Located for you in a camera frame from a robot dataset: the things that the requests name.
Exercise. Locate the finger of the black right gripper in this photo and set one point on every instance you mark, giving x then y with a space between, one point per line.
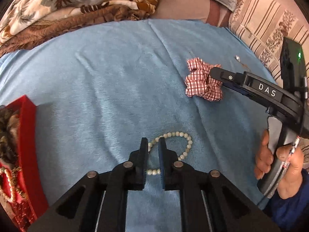
233 81

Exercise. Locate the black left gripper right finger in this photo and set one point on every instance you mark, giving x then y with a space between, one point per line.
167 158

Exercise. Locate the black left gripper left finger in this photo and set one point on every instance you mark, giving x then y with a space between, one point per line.
138 173

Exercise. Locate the red plaid scrunchie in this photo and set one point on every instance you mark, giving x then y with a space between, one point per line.
199 81

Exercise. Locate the red jewelry tray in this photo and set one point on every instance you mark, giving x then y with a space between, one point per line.
22 198

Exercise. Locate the right hand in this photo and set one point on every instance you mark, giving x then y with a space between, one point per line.
292 181

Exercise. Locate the striped floral cushion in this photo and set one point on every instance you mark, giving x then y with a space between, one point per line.
262 25

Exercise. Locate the light blue bed cover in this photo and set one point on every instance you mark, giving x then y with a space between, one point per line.
99 90

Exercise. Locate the pink bed sheet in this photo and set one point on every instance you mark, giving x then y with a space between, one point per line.
210 11

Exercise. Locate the floral leaf print blanket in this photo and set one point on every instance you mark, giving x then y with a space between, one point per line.
28 23

